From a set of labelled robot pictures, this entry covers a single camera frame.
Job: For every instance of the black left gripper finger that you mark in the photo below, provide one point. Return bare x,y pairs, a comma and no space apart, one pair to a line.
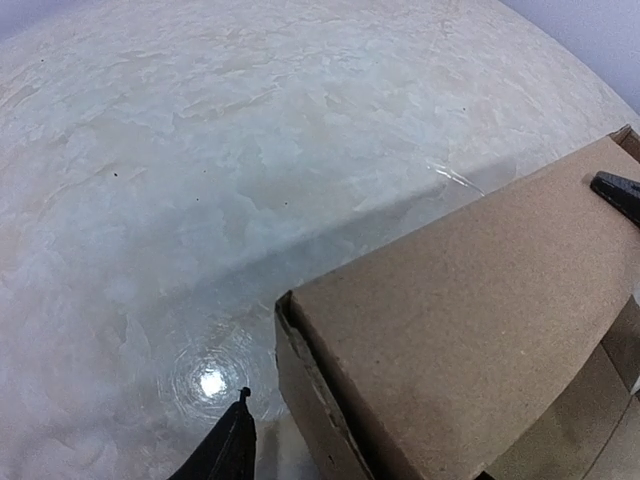
228,452

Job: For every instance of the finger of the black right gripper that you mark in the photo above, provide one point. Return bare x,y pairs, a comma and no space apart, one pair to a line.
621,193

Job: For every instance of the brown cardboard box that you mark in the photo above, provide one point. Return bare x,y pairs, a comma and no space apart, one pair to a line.
500,341

